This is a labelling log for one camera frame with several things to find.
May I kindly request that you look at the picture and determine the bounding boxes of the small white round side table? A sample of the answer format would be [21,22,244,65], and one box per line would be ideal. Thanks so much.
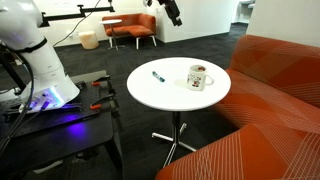
[98,18,126,51]

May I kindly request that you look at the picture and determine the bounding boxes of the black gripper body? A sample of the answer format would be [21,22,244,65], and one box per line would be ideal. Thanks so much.
[157,0,181,19]

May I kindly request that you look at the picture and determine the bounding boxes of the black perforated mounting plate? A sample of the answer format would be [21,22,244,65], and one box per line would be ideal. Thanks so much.
[0,79,102,137]

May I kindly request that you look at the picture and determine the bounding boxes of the large orange patterned sofa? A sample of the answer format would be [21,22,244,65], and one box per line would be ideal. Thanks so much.
[154,34,320,180]

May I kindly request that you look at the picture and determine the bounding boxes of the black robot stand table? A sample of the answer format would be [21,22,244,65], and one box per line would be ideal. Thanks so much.
[0,69,126,180]

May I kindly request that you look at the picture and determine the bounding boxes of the beige cylindrical stool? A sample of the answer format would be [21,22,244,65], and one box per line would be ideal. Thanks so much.
[78,30,100,51]

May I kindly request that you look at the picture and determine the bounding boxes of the small orange sofa white legs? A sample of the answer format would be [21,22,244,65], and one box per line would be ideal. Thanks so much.
[101,13,158,50]

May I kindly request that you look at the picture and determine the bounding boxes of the chrome pedestal table base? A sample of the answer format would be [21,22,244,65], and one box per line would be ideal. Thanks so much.
[151,111,198,169]

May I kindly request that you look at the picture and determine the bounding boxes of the black clamp with orange handle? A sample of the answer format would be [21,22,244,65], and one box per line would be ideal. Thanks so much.
[89,93,118,112]
[90,75,116,95]

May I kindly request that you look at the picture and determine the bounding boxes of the white power strip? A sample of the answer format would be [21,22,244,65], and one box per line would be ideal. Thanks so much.
[32,159,65,175]

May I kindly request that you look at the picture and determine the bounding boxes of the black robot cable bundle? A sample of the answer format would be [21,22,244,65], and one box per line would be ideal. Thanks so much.
[0,49,37,155]

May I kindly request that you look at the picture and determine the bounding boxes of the thin black hanging cable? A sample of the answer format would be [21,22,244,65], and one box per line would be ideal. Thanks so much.
[52,0,102,48]

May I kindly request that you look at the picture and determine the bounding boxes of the green dry erase marker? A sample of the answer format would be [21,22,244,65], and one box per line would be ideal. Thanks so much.
[152,70,166,83]

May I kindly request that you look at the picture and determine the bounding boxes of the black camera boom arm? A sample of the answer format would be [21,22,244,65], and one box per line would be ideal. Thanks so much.
[41,0,116,28]

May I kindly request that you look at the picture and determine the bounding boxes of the white mug with red print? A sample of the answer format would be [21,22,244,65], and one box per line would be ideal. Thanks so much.
[186,64,215,92]

